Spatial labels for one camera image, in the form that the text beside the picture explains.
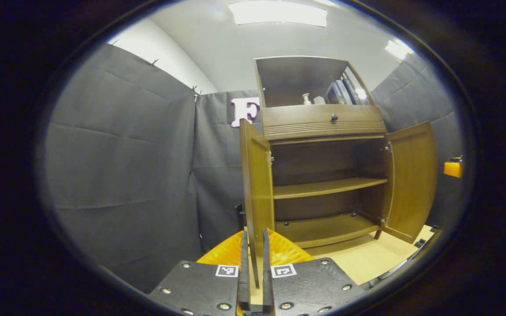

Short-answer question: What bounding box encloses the small ceiling light panel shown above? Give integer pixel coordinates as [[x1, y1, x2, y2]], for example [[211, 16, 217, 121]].
[[385, 38, 414, 60]]

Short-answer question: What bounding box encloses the dark grey book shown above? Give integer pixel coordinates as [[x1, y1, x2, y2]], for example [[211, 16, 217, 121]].
[[342, 72, 363, 105]]

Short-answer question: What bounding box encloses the wooden shoe cabinet door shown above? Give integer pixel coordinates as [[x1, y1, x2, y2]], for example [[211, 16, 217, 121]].
[[374, 122, 438, 244], [240, 118, 275, 289]]

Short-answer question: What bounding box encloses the blue book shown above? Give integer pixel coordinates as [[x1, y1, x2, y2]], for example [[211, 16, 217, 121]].
[[326, 83, 343, 105]]

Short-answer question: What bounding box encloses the brown wooden shoe cabinet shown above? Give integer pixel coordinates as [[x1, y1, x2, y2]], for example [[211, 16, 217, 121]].
[[254, 56, 390, 249]]

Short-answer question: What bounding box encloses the wooden drawer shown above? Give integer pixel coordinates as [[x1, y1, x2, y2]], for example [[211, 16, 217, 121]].
[[262, 104, 385, 128]]

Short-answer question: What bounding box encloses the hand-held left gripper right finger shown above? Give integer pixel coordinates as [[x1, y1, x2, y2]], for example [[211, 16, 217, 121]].
[[262, 227, 366, 316]]

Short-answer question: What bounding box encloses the light grey book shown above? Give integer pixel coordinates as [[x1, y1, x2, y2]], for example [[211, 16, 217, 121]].
[[336, 79, 354, 105]]

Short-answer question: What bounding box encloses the wooden inner shelf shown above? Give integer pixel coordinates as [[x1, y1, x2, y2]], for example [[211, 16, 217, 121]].
[[273, 177, 388, 200]]

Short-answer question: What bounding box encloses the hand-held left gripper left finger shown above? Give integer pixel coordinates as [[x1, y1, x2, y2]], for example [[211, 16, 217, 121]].
[[148, 229, 252, 316]]

